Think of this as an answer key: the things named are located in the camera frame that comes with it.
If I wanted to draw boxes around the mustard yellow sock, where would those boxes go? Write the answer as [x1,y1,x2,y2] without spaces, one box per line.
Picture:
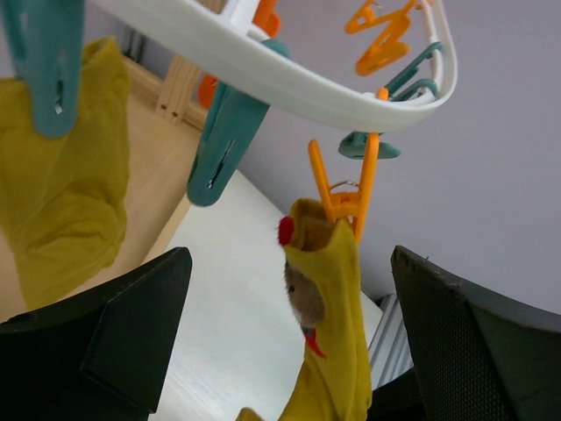
[1,37,130,310]

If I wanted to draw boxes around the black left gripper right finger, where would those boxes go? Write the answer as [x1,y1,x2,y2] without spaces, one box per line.
[390,246,560,420]

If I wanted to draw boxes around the orange clothespin holding sock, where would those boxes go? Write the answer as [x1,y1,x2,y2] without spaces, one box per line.
[308,132,380,245]

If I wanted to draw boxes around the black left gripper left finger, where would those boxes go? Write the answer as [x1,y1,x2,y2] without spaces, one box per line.
[1,247,192,420]

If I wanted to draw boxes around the white oval clip hanger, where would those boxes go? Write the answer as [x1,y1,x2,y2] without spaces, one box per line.
[97,0,458,132]

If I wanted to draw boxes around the yellow reindeer sock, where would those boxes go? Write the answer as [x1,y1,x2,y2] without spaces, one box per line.
[278,198,372,420]

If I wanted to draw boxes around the teal clothespin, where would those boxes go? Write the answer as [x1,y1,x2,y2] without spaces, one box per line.
[337,130,402,161]
[187,38,291,208]
[1,0,85,139]

